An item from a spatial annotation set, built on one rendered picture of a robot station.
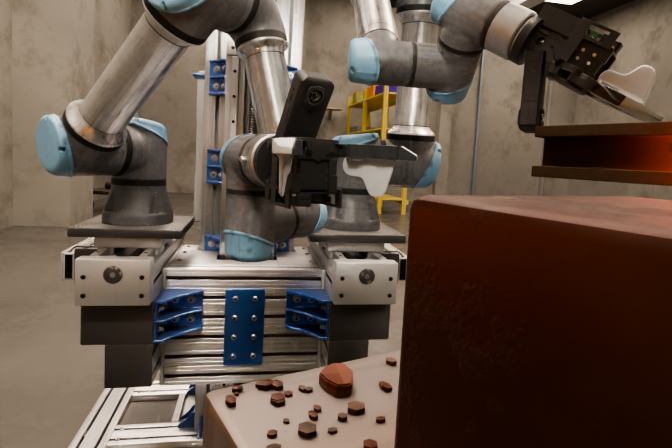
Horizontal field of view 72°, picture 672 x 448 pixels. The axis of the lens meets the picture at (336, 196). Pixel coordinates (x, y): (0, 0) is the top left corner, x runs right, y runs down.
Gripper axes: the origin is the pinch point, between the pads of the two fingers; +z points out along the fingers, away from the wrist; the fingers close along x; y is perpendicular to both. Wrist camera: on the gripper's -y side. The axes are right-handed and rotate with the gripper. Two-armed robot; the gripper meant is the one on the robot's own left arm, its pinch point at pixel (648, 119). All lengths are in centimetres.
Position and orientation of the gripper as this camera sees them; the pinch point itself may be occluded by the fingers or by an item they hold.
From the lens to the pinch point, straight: 73.4
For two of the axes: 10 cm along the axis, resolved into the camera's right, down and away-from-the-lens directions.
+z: 6.9, 5.8, -4.4
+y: 4.6, -8.2, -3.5
